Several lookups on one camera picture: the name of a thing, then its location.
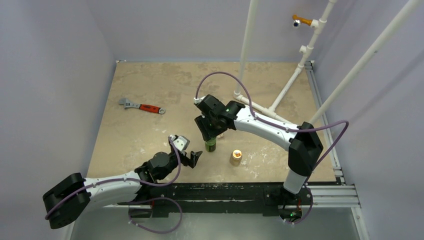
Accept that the white PVC pipe frame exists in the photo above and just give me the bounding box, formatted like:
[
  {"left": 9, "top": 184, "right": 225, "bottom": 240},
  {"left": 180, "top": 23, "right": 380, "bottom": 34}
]
[{"left": 249, "top": 0, "right": 424, "bottom": 126}]

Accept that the red handled adjustable wrench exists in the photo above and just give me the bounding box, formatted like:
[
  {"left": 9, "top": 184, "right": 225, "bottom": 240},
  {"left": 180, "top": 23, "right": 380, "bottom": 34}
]
[{"left": 118, "top": 97, "right": 166, "bottom": 115}]

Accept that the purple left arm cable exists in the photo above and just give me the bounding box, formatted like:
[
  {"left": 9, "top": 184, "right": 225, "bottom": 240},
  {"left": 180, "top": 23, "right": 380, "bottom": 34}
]
[{"left": 44, "top": 137, "right": 184, "bottom": 235}]

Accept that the amber pill bottle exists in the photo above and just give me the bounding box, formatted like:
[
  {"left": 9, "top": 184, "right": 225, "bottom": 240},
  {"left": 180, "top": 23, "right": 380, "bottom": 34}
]
[{"left": 229, "top": 149, "right": 243, "bottom": 167}]

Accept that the green pill bottle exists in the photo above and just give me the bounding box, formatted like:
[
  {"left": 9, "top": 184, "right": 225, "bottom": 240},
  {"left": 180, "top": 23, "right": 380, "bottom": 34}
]
[{"left": 204, "top": 137, "right": 217, "bottom": 152}]

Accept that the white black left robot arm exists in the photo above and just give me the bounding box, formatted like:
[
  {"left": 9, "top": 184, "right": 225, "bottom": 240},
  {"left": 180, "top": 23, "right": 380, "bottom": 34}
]
[{"left": 42, "top": 150, "right": 202, "bottom": 229}]

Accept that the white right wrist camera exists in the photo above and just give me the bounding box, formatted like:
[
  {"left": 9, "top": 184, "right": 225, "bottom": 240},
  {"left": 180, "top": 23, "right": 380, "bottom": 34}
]
[{"left": 193, "top": 96, "right": 205, "bottom": 105}]

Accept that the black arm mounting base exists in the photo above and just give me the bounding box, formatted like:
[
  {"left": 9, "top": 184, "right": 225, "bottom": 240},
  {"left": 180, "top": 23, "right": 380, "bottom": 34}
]
[{"left": 120, "top": 182, "right": 313, "bottom": 220}]

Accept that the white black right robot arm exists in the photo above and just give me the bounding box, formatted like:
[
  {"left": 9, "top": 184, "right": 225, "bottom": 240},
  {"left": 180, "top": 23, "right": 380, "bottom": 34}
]
[{"left": 194, "top": 94, "right": 323, "bottom": 204}]

